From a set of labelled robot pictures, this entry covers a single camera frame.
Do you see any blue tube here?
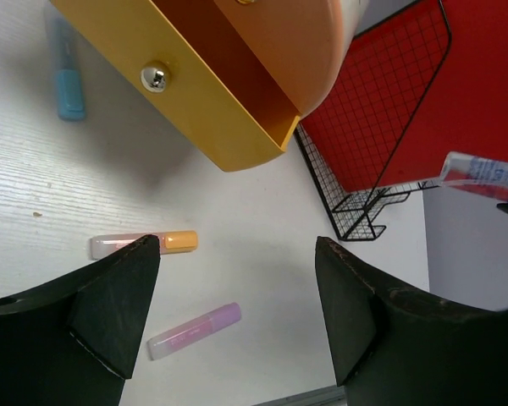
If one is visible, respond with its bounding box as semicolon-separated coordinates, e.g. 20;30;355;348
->
43;2;86;122

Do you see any black wire mesh organizer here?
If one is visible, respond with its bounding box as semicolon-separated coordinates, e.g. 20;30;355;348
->
295;1;451;242

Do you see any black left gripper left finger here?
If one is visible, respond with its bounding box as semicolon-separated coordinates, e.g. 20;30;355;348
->
0;235;160;405

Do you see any purple tube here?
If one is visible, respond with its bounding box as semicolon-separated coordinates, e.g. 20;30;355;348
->
147;303;242;360

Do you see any orange capped pink tube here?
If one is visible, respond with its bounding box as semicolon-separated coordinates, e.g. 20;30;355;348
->
89;230;198;261

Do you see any cream semicircular drawer box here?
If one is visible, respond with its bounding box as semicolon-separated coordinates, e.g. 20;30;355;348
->
213;0;372;118

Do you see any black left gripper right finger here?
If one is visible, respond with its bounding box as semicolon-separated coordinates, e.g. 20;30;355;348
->
315;237;508;405

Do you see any yellow bottom drawer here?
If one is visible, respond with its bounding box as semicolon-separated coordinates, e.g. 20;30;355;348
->
55;0;300;172

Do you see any aluminium front rail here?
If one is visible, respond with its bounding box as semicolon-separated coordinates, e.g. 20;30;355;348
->
256;386;347;406

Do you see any small blue capped bottle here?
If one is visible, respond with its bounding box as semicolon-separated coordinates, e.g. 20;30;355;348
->
438;151;508;203

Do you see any red file folder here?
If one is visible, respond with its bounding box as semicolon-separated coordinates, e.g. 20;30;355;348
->
300;0;508;194

